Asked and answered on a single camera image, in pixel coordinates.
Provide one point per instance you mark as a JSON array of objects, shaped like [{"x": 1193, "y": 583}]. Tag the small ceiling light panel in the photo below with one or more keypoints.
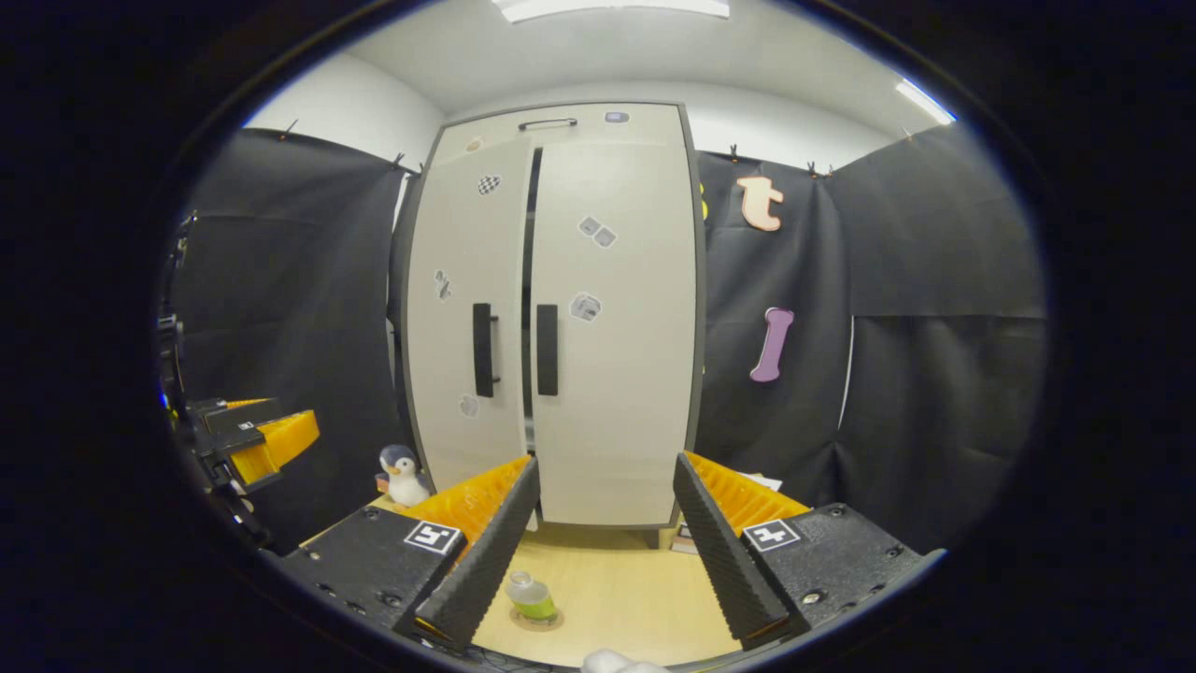
[{"x": 925, "y": 101}]

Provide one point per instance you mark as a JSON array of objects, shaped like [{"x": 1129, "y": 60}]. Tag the black backdrop cloth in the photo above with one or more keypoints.
[{"x": 934, "y": 234}]

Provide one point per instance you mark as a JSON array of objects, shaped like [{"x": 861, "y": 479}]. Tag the penguin plush toy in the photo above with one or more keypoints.
[{"x": 405, "y": 479}]

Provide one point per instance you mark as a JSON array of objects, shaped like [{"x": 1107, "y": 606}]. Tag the white and grey cabinet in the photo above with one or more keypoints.
[{"x": 696, "y": 280}]

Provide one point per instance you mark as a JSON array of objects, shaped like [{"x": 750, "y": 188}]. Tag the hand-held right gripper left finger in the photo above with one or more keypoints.
[{"x": 486, "y": 551}]

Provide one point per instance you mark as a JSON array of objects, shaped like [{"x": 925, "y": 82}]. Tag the white door with cube stickers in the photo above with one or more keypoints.
[{"x": 626, "y": 421}]

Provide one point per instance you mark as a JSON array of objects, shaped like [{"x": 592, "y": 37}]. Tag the clear bottle with green label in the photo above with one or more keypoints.
[{"x": 531, "y": 598}]

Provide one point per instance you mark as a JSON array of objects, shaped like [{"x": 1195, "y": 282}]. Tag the white door with checkered sticker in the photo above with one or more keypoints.
[{"x": 458, "y": 234}]

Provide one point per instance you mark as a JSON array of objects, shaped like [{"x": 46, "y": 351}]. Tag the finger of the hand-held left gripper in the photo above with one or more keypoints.
[
  {"x": 238, "y": 413},
  {"x": 238, "y": 441}
]

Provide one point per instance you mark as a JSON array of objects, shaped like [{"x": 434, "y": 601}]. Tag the long ceiling light panel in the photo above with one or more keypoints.
[{"x": 607, "y": 7}]

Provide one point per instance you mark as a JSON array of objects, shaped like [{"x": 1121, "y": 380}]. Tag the round brown coaster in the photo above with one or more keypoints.
[{"x": 537, "y": 624}]

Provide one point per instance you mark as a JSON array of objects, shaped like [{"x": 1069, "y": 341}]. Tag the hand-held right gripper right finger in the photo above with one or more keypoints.
[{"x": 724, "y": 556}]

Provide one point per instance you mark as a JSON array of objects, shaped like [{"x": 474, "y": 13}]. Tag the plain white book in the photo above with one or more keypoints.
[{"x": 684, "y": 539}]

